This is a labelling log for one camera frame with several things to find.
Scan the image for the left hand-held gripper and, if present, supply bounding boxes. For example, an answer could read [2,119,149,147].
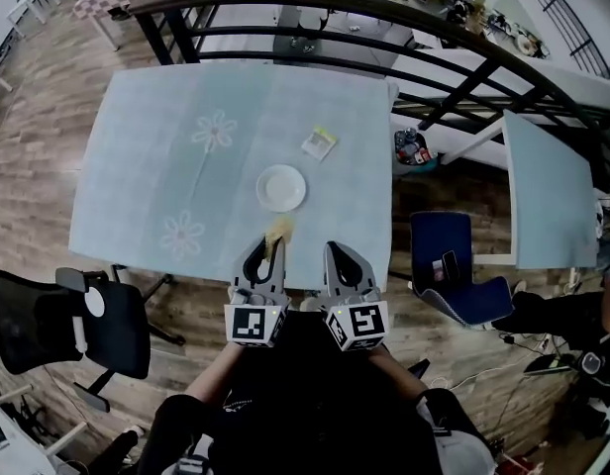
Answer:
[223,234,293,349]

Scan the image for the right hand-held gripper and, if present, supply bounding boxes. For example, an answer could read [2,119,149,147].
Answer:
[318,240,390,353]

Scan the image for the yellow sponge cloth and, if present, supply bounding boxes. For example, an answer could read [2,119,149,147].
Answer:
[262,215,296,261]

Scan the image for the white round plate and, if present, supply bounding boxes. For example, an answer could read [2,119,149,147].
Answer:
[255,163,308,214]

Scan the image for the person's left forearm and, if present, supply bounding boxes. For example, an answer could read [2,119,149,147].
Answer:
[185,341,242,400]

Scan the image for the person's right forearm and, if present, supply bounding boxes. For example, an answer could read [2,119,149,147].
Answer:
[366,343,428,395]

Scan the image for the blue shell chair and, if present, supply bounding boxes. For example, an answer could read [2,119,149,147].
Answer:
[409,210,515,327]

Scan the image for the black phone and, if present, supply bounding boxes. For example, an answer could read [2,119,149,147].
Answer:
[442,249,462,279]

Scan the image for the grey trash bin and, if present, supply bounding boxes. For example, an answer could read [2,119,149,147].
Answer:
[393,127,439,177]

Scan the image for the person's black shirt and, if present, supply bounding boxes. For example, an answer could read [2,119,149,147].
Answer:
[136,309,489,475]

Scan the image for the clear packet with yellow label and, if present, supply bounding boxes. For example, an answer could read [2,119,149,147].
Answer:
[300,125,339,161]

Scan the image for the light blue flowered tablecloth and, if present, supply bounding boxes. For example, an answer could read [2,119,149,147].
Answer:
[68,61,400,294]

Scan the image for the black mesh office chair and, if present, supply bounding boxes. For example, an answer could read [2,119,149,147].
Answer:
[0,266,187,414]

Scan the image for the white round disc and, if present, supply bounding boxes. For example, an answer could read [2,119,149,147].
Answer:
[84,287,107,318]

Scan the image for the white roll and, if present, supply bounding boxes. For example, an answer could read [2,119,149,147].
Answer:
[70,317,88,353]

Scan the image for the person's grey trousers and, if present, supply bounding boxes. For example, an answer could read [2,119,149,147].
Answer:
[418,398,497,475]

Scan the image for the plain light blue tablecloth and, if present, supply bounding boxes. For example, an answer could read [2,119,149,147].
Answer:
[501,109,599,270]

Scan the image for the white wooden rack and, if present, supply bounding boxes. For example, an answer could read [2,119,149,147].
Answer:
[0,386,88,475]

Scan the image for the long white floor cable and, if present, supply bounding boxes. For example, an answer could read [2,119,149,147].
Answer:
[431,353,514,390]

